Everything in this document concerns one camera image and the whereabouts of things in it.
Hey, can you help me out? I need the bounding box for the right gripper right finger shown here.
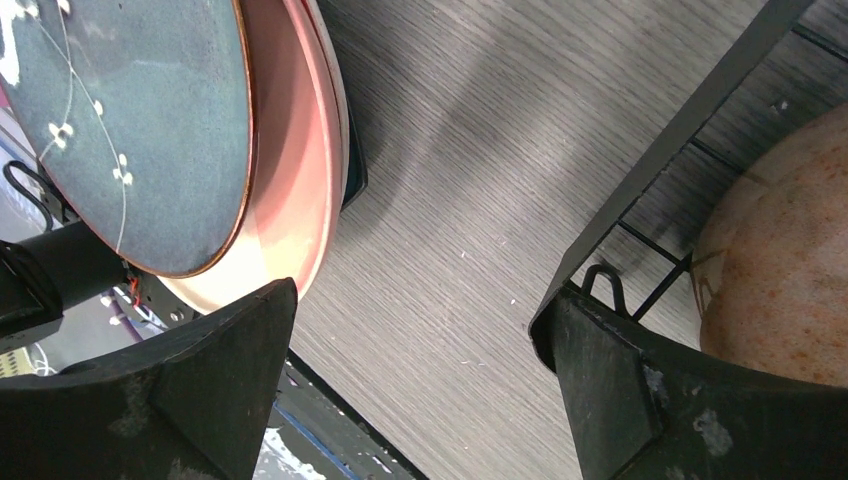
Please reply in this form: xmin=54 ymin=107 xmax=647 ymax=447
xmin=549 ymin=293 xmax=847 ymax=479

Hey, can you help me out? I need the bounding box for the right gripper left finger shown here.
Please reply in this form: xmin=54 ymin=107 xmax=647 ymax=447
xmin=1 ymin=279 xmax=298 ymax=479

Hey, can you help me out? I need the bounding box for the brown speckled bowl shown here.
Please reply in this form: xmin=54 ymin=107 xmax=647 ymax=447
xmin=690 ymin=106 xmax=847 ymax=387

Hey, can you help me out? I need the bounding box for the pink cream plate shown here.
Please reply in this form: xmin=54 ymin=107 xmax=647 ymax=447
xmin=161 ymin=0 xmax=351 ymax=314

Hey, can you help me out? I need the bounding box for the blue floral plate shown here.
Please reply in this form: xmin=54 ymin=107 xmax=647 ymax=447
xmin=1 ymin=1 xmax=255 ymax=277

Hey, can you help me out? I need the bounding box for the black wire dish rack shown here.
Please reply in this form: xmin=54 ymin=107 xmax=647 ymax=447
xmin=548 ymin=1 xmax=847 ymax=348

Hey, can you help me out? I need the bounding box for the red plate blue flower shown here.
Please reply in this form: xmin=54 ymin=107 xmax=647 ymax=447
xmin=341 ymin=107 xmax=368 ymax=211

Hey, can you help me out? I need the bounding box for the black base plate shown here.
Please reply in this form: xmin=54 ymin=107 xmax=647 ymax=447
xmin=253 ymin=351 xmax=426 ymax=480

